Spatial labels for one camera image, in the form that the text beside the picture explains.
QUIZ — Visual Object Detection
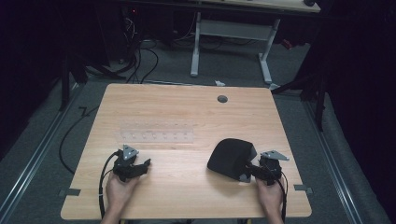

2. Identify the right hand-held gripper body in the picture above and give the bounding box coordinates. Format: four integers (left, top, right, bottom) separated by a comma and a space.
258, 149, 290, 187

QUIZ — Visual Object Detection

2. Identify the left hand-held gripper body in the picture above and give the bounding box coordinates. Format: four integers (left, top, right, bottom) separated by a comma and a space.
112, 144, 140, 183

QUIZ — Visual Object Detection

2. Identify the black cap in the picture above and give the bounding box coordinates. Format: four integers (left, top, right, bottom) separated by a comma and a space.
206, 137, 258, 183

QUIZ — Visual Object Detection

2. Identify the person's right hand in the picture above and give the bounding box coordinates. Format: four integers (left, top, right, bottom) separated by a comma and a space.
255, 176, 286, 217

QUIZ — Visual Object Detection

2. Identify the person's left hand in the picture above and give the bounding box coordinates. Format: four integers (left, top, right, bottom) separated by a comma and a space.
105, 172, 142, 217

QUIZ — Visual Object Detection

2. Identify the clear plastic rack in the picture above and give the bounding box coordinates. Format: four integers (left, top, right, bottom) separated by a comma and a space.
113, 119, 196, 145

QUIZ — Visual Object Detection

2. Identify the grey tape strip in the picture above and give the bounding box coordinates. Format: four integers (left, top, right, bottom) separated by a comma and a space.
293, 183, 314, 195
58, 188, 82, 198

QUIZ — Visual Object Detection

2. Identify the black metal stand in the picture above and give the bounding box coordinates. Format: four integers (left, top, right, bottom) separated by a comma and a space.
57, 54, 127, 113
270, 62, 329, 133

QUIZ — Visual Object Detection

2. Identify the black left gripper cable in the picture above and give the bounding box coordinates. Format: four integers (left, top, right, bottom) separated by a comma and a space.
98, 150, 121, 220

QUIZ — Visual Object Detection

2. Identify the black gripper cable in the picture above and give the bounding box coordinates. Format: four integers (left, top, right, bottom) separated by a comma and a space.
270, 167, 290, 224
98, 150, 121, 220

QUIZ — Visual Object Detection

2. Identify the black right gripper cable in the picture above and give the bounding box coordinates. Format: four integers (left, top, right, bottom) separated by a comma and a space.
270, 167, 290, 224

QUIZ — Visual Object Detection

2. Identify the metal floor rail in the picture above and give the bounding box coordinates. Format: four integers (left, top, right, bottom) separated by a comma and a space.
0, 83, 85, 222
304, 98, 366, 224

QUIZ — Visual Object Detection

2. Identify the black floor cable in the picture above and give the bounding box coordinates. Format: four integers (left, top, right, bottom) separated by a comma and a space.
58, 105, 101, 175

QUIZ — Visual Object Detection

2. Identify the bundle of black cables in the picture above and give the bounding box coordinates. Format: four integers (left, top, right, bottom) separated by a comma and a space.
118, 12, 161, 85

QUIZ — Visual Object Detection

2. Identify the white metal desk frame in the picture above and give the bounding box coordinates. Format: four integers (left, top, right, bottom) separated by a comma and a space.
190, 11, 282, 91

